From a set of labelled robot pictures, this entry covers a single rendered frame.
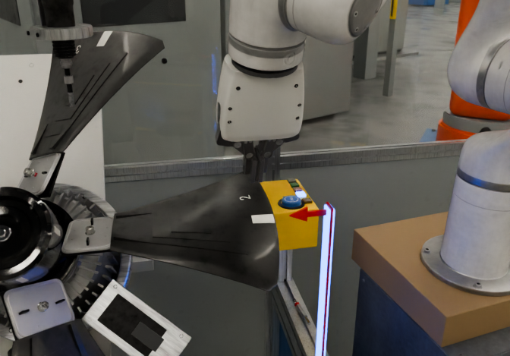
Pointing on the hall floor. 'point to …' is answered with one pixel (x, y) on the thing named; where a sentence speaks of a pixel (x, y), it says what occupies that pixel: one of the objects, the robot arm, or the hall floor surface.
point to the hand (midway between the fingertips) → (255, 165)
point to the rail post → (273, 331)
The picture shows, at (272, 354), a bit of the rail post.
